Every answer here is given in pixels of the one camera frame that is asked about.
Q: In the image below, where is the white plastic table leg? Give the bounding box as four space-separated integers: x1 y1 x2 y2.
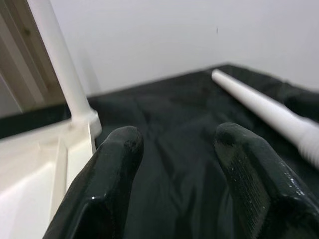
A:
27 0 91 124
211 69 319 171

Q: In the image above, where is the white plastic children table top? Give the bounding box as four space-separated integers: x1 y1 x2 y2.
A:
0 109 103 239

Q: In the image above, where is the beige door frame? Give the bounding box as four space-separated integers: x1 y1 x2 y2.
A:
0 0 66 113

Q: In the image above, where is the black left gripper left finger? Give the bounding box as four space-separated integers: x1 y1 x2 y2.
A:
42 125 145 239

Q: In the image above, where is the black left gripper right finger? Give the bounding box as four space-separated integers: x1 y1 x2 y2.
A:
214 122 319 239

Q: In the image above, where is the black table cloth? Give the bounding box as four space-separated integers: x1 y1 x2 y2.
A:
0 64 319 239

